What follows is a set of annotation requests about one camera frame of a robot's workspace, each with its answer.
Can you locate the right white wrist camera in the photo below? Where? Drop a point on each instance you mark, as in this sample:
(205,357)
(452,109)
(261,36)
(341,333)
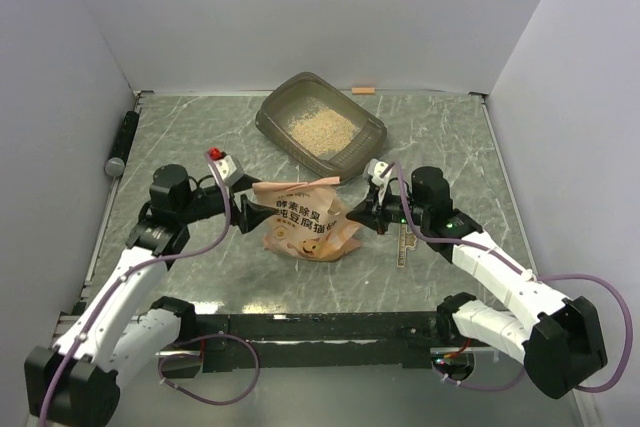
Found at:
(378,173)

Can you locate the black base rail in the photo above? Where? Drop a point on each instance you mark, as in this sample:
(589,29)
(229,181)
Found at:
(225,342)

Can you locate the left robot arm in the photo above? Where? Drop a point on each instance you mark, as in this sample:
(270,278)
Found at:
(78,380)

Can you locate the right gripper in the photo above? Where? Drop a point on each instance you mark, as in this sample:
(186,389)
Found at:
(363,214)

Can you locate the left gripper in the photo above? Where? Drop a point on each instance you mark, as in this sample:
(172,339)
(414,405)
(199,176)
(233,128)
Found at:
(250,214)

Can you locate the black cylinder with grey cap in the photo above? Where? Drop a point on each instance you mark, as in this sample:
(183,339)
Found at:
(121,148)

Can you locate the clean litter granules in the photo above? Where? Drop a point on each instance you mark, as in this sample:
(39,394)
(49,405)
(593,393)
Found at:
(322,132)

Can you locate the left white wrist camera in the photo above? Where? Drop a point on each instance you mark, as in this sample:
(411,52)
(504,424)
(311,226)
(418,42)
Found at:
(225,169)

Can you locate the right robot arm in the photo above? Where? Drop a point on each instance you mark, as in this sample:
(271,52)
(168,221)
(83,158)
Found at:
(557,340)

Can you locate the small orange block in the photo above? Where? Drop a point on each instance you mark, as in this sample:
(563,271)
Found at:
(363,91)

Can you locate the pink cat litter bag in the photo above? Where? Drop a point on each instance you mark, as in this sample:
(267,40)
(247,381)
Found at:
(310,221)

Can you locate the grey plastic litter box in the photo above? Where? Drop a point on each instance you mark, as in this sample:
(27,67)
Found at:
(303,93)

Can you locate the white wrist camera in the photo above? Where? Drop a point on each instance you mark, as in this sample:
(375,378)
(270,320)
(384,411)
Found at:
(378,173)
(225,169)

